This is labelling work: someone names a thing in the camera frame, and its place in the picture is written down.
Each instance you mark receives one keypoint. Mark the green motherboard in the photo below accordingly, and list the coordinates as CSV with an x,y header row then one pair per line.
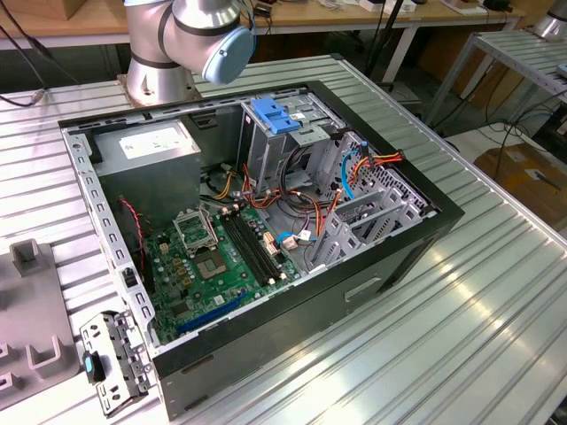
x,y
208,292

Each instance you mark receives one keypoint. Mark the grey power supply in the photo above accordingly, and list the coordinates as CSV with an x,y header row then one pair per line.
x,y
146,186

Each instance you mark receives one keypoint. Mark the metal disk bay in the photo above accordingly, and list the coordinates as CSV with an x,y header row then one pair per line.
x,y
341,239

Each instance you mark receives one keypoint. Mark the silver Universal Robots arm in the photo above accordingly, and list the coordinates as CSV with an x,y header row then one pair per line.
x,y
150,44

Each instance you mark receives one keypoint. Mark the brown cardboard box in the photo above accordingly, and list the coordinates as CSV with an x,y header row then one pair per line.
x,y
522,177

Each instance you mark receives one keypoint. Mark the blue drive cage latch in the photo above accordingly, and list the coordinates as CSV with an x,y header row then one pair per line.
x,y
274,117

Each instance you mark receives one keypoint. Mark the grey parts rack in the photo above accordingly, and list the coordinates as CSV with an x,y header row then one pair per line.
x,y
31,301

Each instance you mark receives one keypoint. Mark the black RAM slot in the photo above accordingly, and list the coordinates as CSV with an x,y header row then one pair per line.
x,y
256,248
263,248
250,248
243,248

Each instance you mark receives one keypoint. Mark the metal slat side table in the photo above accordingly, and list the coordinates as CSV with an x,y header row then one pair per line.
x,y
522,53

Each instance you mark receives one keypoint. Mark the black PC case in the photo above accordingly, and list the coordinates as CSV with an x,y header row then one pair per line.
x,y
266,336

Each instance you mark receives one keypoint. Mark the blue expansion slot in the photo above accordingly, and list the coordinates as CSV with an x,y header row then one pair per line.
x,y
212,313

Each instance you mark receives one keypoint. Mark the CPU socket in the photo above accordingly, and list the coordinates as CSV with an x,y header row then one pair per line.
x,y
212,266

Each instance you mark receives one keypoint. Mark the metal optical drive cage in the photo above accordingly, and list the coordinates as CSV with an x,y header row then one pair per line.
x,y
261,150

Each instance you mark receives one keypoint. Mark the wooden desk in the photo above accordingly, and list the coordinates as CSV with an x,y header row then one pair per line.
x,y
310,15

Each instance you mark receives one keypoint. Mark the metal slot retainer bracket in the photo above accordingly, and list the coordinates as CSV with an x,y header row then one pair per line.
x,y
119,350

